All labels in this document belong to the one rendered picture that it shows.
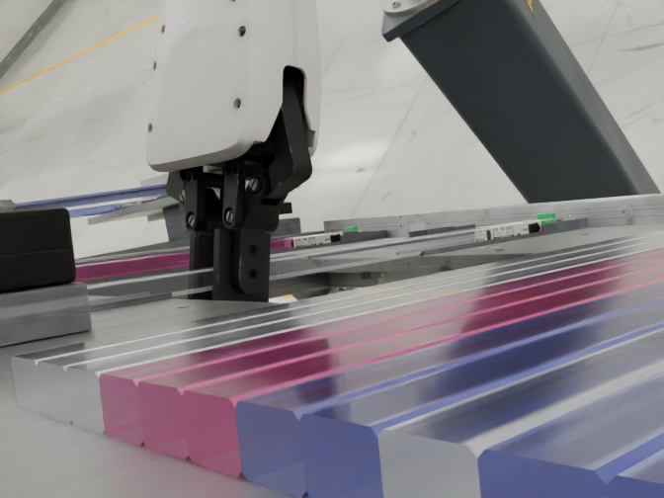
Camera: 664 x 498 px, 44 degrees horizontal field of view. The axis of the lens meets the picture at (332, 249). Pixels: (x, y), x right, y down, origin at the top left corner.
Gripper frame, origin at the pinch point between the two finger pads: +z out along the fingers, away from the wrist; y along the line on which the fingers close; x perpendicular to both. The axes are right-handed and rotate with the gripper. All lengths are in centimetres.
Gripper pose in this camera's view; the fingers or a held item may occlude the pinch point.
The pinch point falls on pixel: (229, 269)
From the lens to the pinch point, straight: 42.9
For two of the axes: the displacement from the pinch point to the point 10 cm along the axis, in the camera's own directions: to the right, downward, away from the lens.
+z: -0.3, 10.0, -0.6
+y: 6.6, -0.3, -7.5
